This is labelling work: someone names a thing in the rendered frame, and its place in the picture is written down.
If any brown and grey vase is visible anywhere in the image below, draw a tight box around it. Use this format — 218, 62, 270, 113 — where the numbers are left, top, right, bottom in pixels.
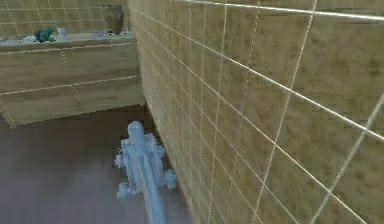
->
104, 3, 125, 36

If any light wooden cabinet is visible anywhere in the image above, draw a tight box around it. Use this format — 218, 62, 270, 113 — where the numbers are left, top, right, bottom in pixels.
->
0, 31, 146, 130

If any teal crumpled cloth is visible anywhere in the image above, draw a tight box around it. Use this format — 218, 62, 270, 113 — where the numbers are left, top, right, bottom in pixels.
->
33, 26, 57, 44

